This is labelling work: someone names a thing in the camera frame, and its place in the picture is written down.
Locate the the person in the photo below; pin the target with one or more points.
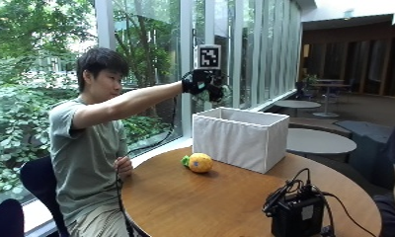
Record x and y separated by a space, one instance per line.
90 144

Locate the white marker cube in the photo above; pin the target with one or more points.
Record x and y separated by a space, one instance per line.
208 57

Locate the white fabric storage box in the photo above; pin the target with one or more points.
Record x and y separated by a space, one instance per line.
240 138

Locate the yellow plush pineapple toy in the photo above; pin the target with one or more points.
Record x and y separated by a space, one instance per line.
198 162

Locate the dark blue chair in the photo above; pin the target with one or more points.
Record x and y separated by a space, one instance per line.
4 219
43 191

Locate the round grey table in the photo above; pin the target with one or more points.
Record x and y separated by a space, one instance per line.
320 141
298 104

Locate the tall round brown table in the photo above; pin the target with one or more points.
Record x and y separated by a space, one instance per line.
328 95

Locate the dark blue armchair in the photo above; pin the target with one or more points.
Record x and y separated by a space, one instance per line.
368 144

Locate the black electronic box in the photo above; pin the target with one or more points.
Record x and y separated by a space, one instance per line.
298 215

